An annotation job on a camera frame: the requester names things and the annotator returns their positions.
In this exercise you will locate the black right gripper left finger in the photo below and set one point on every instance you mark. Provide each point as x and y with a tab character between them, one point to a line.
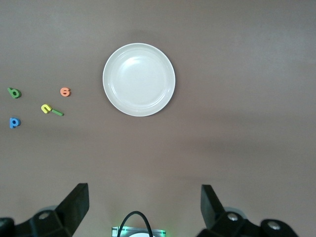
61	222

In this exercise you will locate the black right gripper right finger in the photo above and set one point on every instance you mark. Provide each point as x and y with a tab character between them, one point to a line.
222	224

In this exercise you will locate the green foam letter l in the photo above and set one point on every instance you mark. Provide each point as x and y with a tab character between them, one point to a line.
58	113

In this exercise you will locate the yellow foam letter u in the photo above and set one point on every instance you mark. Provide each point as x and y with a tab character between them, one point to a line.
43	108

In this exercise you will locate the orange foam digit six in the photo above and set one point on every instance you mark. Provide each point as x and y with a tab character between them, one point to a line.
62	92

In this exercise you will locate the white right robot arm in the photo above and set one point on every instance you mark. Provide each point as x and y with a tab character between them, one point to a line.
138	235

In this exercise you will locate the brown table cover sheet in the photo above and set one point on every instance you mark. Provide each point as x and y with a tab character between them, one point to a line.
234	148

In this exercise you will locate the blue foam letter p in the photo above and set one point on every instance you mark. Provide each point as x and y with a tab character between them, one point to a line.
11	124

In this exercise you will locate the beige brown plate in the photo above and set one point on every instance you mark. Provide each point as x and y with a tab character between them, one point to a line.
139	79

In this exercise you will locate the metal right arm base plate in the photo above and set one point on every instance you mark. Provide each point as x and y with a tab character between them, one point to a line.
159	232

